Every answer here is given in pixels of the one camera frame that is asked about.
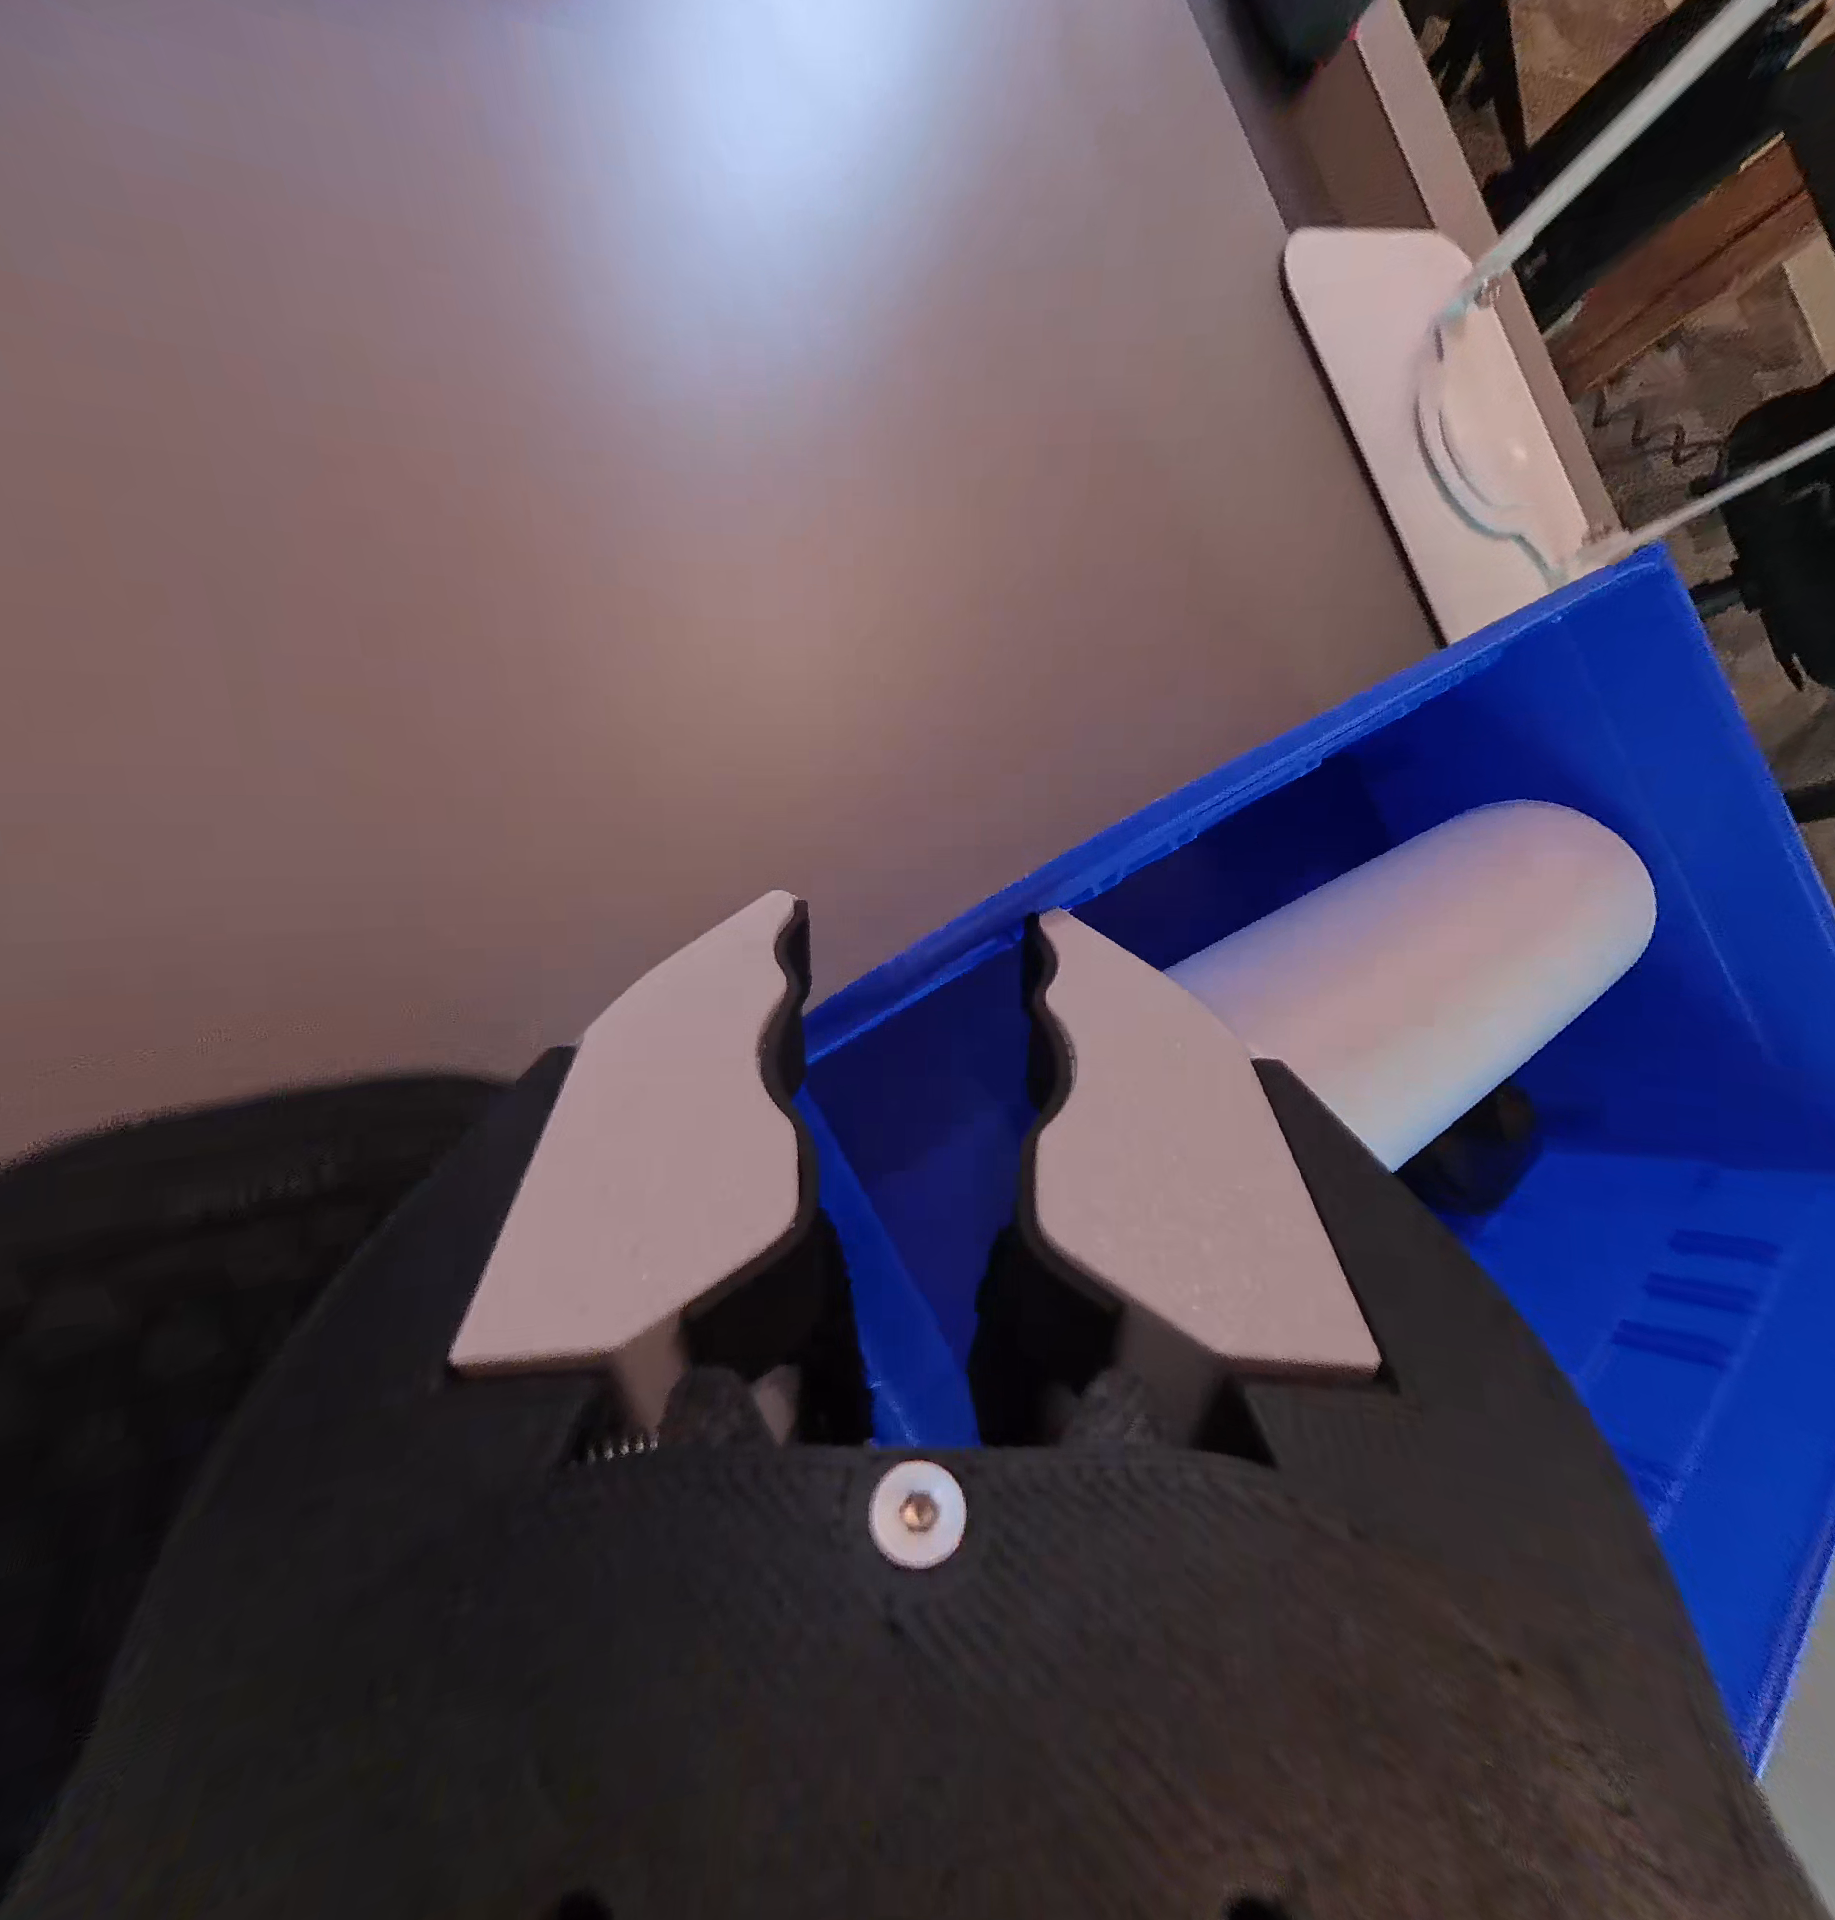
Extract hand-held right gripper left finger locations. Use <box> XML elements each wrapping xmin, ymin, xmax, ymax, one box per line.
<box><xmin>449</xmin><ymin>890</ymin><xmax>873</xmax><ymax>1450</ymax></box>

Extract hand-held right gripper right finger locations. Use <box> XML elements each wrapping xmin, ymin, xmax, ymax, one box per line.
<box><xmin>968</xmin><ymin>905</ymin><xmax>1383</xmax><ymax>1450</ymax></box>

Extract white plastic bottle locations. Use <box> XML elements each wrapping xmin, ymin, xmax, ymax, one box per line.
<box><xmin>1163</xmin><ymin>800</ymin><xmax>1658</xmax><ymax>1175</ymax></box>

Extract blue plastic bin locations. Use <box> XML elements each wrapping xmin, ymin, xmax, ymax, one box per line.
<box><xmin>801</xmin><ymin>544</ymin><xmax>1835</xmax><ymax>1778</ymax></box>

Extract black quilted pad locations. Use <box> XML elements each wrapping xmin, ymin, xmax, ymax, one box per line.
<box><xmin>0</xmin><ymin>1075</ymin><xmax>509</xmax><ymax>1920</ymax></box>

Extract white board stand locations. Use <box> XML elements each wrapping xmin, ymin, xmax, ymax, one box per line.
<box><xmin>1282</xmin><ymin>0</ymin><xmax>1835</xmax><ymax>647</ymax></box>

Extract black office chair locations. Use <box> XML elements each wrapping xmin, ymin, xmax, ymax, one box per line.
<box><xmin>1719</xmin><ymin>384</ymin><xmax>1835</xmax><ymax>691</ymax></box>

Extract wooden top desk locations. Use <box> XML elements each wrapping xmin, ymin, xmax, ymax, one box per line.
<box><xmin>1550</xmin><ymin>0</ymin><xmax>1835</xmax><ymax>392</ymax></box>

